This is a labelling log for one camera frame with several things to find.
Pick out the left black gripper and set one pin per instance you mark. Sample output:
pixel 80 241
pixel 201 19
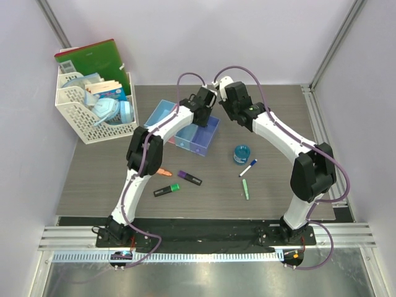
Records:
pixel 204 122

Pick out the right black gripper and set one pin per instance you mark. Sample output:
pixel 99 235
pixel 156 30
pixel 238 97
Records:
pixel 224 102

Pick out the purple plastic bin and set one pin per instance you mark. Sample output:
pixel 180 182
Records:
pixel 203 137

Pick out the teal plastic bin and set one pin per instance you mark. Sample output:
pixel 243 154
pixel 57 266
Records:
pixel 184 137

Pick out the light blue plastic bin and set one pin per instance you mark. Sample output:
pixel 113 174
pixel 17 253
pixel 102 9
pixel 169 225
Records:
pixel 162 110

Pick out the blue round jar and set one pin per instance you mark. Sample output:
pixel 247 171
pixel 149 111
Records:
pixel 241 154

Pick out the blue cap whiteboard marker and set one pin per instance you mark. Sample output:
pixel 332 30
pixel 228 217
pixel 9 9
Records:
pixel 248 168

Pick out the orange highlighter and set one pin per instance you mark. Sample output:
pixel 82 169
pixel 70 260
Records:
pixel 164 172

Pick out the light green pen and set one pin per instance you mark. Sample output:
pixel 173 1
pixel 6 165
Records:
pixel 246 190

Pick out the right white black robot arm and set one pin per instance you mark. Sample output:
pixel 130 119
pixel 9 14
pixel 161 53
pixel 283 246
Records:
pixel 312 174

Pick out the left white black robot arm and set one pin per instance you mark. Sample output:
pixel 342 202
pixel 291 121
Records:
pixel 144 158

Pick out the purple highlighter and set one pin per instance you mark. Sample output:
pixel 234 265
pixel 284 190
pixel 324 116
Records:
pixel 188 177

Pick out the green highlighter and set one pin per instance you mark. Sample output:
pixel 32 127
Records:
pixel 166 190

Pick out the wooden sticks box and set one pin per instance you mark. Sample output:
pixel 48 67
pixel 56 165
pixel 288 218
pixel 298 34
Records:
pixel 109 88

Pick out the blue face mask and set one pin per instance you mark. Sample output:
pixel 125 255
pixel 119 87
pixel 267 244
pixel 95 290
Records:
pixel 105 109

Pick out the green folder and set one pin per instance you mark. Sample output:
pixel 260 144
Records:
pixel 102 58

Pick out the clear blue zip pouch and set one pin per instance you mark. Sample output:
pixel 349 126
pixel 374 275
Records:
pixel 76 79

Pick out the white perforated file rack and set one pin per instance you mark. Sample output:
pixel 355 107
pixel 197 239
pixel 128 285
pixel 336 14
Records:
pixel 70 103

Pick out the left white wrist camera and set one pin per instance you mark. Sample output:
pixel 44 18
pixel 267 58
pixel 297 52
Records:
pixel 210 96

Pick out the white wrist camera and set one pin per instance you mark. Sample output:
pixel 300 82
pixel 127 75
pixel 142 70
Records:
pixel 210 96
pixel 221 84

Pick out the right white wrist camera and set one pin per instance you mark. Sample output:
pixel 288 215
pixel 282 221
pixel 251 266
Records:
pixel 221 84

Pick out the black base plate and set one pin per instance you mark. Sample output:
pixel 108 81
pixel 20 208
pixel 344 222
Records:
pixel 192 236

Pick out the slotted cable duct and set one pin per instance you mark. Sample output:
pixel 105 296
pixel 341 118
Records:
pixel 107 256

